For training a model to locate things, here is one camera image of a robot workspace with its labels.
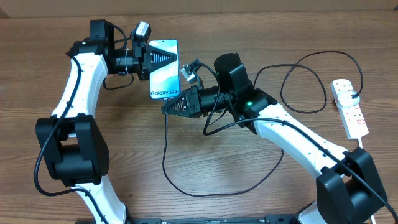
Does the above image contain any Samsung Galaxy smartphone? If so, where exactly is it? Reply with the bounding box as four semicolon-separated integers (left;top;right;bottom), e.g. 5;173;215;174
149;39;180;100

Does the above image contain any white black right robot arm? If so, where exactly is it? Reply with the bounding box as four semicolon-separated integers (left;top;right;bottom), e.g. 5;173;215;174
162;53;389;223

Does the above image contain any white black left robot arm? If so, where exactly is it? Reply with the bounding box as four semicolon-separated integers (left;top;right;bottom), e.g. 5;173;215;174
34;19;177;223

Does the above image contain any white charger plug adapter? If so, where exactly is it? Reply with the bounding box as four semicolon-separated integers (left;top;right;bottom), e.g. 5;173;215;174
336;90;360;109

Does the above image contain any white power strip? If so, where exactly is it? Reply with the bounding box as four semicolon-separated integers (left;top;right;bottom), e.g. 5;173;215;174
330;79;369;139

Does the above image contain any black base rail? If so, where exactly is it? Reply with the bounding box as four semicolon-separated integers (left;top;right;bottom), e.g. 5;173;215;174
132;214;299;224

